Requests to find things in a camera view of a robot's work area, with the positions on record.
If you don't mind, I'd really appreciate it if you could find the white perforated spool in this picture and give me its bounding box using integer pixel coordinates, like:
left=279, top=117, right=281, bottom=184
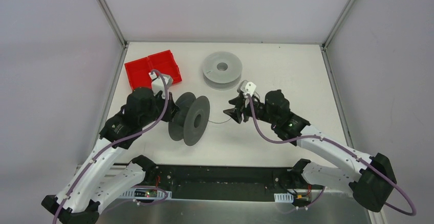
left=201, top=51, right=243, bottom=91

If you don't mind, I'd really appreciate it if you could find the dark grey spool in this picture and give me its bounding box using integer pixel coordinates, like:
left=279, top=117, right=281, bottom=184
left=168, top=92, right=210, bottom=146

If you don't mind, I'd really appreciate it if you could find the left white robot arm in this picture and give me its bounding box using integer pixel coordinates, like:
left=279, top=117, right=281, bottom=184
left=41, top=87, right=178, bottom=223

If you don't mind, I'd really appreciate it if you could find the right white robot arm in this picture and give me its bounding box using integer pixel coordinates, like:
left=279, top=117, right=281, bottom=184
left=223, top=89, right=397, bottom=212

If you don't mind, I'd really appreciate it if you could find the red plastic bin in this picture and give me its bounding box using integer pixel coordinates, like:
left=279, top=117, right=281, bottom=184
left=124, top=50, right=182, bottom=90

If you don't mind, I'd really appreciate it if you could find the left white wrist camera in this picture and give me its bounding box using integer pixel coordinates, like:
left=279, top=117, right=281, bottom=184
left=149, top=72, right=173, bottom=99

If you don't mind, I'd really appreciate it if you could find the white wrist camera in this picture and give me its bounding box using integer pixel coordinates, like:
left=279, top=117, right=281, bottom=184
left=237, top=80, right=257, bottom=99
left=149, top=72, right=173, bottom=99

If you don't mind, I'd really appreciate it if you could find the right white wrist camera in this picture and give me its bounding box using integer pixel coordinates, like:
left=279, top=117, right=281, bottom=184
left=237, top=80, right=257, bottom=99

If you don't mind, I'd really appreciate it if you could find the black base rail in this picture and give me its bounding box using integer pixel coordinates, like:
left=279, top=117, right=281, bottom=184
left=142, top=165, right=308, bottom=202

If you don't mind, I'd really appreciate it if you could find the left white cable duct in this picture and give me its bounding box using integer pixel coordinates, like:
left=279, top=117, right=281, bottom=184
left=118, top=189, right=172, bottom=200

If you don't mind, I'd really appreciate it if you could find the white cable duct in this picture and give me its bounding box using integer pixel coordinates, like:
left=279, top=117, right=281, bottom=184
left=118, top=189, right=172, bottom=200
left=274, top=193, right=294, bottom=203

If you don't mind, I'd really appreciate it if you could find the right white cable duct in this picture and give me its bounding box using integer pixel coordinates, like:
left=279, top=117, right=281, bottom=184
left=274, top=193, right=294, bottom=203

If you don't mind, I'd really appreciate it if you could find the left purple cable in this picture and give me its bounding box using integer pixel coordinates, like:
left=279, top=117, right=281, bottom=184
left=52, top=69, right=169, bottom=224

